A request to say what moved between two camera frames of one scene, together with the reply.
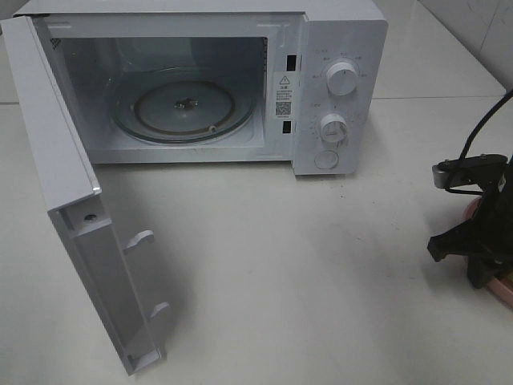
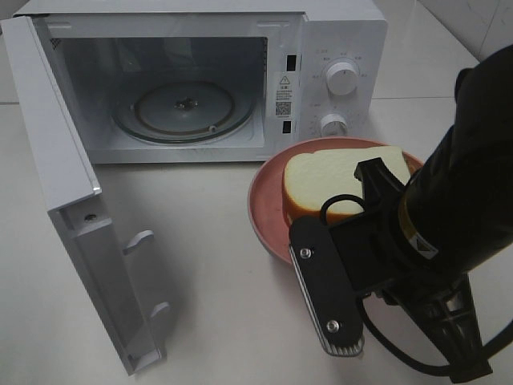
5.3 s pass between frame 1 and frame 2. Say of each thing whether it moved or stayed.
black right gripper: moved
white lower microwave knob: stayed
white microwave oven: stayed
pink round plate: moved
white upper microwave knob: stayed
